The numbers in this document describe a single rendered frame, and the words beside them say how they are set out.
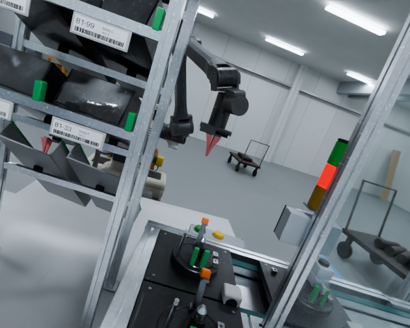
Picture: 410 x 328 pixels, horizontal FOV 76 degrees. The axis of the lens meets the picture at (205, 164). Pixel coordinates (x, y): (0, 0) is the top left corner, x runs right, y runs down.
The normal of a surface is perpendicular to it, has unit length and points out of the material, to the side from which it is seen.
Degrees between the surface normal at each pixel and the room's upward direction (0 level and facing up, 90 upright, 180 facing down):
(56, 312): 0
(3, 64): 65
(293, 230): 90
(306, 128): 90
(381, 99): 90
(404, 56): 90
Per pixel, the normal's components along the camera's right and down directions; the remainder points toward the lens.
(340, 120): 0.11, 0.28
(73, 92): -0.01, -0.22
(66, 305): 0.32, -0.92
